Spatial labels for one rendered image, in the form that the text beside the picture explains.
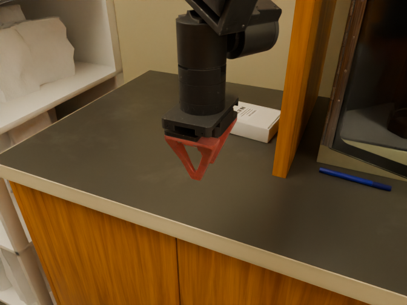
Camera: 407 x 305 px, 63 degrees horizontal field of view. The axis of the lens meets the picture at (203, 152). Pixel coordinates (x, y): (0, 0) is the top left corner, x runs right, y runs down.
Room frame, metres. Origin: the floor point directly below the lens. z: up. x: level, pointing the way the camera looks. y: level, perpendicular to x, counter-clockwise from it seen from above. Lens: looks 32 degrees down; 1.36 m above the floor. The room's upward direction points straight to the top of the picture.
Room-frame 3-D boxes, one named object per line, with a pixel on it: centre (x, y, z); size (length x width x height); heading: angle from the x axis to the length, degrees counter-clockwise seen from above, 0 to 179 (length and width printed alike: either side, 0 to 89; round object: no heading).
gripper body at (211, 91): (0.39, 0.00, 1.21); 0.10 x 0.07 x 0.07; 156
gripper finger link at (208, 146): (0.38, 0.00, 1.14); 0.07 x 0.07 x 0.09; 66
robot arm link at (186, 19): (0.39, 0.00, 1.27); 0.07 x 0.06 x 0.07; 128
